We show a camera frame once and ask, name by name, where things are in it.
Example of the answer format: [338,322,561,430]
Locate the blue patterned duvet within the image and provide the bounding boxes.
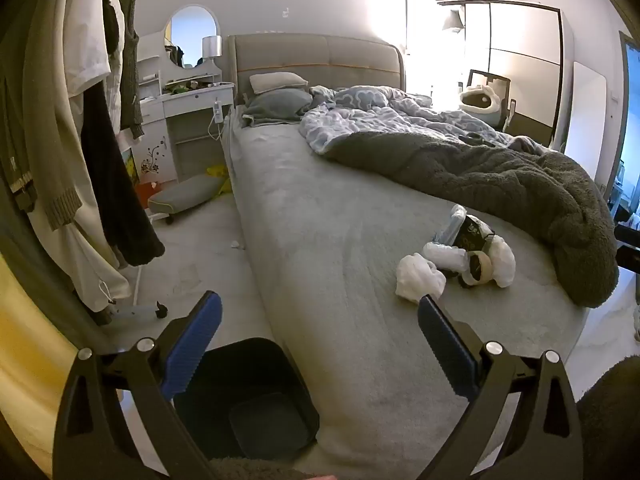
[299,85,551,156]

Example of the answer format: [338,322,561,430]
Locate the silver table lamp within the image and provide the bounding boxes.
[201,35,223,73]

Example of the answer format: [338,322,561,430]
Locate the white t-shirt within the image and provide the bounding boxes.
[62,0,112,98]

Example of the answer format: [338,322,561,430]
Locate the grey bed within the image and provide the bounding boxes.
[220,87,621,468]

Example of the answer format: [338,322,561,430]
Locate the striped olive sweater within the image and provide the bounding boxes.
[0,35,38,211]

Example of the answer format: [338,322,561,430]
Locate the dark fleece clothing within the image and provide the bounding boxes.
[575,355,640,480]

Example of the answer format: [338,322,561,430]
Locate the grey pillow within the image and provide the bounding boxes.
[242,89,313,127]

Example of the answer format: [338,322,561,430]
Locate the yellow cloth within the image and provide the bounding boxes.
[207,164,233,193]

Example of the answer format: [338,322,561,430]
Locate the white vanity table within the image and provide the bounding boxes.
[135,35,236,186]

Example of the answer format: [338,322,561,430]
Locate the olive knit cardigan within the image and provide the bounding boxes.
[20,0,83,233]

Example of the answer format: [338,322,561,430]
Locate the white drawstring trousers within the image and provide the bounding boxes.
[27,195,133,313]

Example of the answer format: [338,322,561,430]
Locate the white cat bed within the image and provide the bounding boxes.
[457,85,501,123]

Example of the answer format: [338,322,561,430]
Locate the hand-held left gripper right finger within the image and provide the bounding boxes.
[418,295,584,480]

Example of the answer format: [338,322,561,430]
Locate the dark green knit sweater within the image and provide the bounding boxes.
[116,0,146,141]

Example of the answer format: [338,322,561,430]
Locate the white wardrobe with dark frame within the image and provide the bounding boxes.
[462,2,566,143]

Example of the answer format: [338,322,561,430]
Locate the black trash bin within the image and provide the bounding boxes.
[170,337,321,461]

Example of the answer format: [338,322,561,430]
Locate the grey footstool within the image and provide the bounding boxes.
[147,175,223,223]

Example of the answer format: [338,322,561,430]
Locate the black snack packet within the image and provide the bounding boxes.
[457,214,496,252]

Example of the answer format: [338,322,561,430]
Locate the grey upholstered headboard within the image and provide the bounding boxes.
[227,34,406,111]

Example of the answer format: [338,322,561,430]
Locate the beige pillow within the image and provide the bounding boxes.
[249,72,309,95]

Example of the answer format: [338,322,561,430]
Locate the black hanging garment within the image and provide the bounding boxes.
[80,0,166,267]

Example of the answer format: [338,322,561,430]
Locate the orange container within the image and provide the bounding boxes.
[135,182,161,208]

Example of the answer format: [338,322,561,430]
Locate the yellow picture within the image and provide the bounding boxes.
[121,146,141,181]

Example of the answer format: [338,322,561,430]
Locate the clothes rack base with caster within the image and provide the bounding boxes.
[107,300,168,326]

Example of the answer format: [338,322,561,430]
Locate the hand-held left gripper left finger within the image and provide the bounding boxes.
[52,290,223,480]

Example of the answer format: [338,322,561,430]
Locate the clear plastic wrapper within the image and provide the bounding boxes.
[434,204,468,247]

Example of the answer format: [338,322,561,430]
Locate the brown tape roll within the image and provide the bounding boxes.
[460,249,493,288]

